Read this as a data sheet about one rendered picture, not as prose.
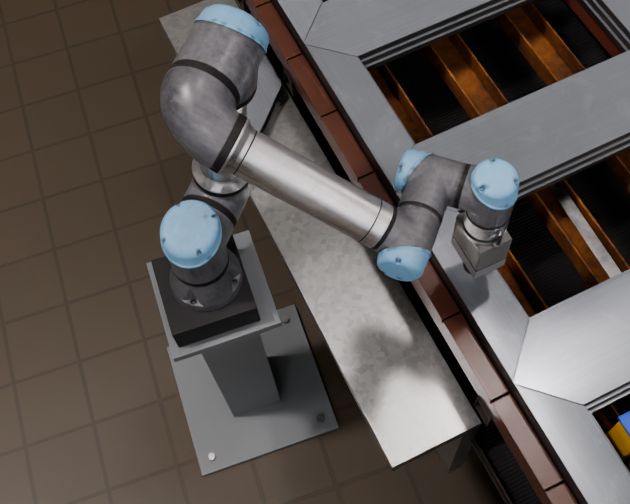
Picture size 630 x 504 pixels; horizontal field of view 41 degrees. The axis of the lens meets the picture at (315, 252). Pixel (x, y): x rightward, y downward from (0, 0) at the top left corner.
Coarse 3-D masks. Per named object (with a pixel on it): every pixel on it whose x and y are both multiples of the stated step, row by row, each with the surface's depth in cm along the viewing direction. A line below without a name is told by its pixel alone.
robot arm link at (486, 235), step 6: (468, 222) 141; (468, 228) 142; (474, 228) 140; (504, 228) 141; (474, 234) 142; (480, 234) 141; (486, 234) 140; (492, 234) 141; (498, 234) 140; (486, 240) 142
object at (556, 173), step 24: (504, 0) 195; (528, 0) 197; (600, 0) 192; (288, 24) 197; (456, 24) 193; (600, 24) 193; (384, 48) 190; (408, 48) 192; (624, 48) 189; (336, 96) 184; (384, 96) 187; (360, 144) 182; (624, 144) 177; (552, 168) 173; (576, 168) 175; (528, 192) 174; (432, 264) 169; (480, 336) 159; (624, 384) 152; (528, 408) 151; (600, 408) 153; (552, 456) 149
